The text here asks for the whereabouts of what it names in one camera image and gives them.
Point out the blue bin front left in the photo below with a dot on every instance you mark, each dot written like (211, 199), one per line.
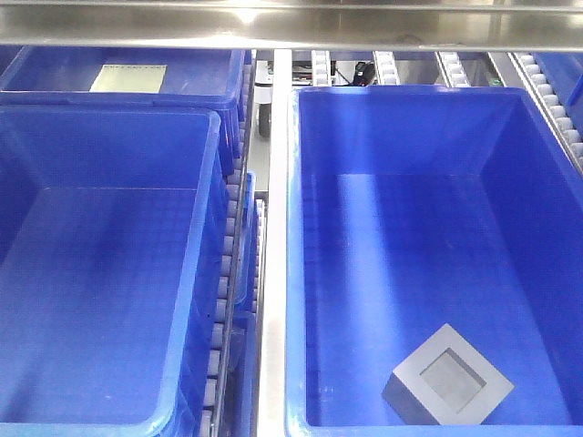
(112, 228)

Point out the steel shelf divider rail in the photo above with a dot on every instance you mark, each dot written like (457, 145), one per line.
(270, 409)

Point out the white roller track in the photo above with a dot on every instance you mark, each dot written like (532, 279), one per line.
(216, 383)

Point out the stainless steel rack frame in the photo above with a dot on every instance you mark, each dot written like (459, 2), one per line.
(359, 25)

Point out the blue bin receiving block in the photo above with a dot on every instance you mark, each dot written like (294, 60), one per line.
(412, 207)

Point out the blue bin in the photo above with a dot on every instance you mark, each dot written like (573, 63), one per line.
(112, 228)
(201, 78)

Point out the paper label sheet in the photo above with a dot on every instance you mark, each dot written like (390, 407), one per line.
(123, 78)

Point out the gray square base block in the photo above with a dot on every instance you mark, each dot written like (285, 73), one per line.
(445, 381)

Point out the blue bin rear left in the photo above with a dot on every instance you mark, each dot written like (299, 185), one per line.
(201, 78)

